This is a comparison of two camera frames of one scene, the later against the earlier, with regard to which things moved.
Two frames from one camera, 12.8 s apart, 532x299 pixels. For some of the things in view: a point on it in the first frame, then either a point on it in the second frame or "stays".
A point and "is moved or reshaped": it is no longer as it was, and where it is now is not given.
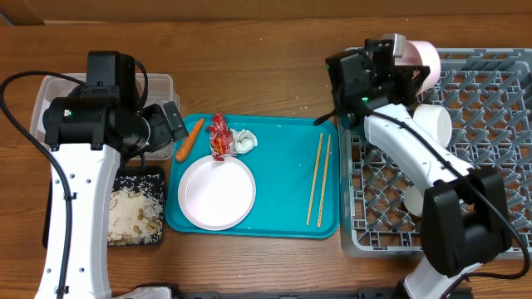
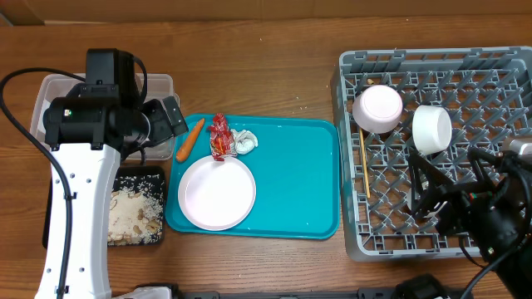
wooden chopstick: (314, 179) -> (365, 164)
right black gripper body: (400, 85) -> (473, 206)
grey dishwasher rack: (480, 109) stays
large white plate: (216, 195) stays
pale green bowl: (435, 120) stays
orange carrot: (185, 147) stays
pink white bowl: (418, 53) is moved or reshaped
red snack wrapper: (220, 141) stays
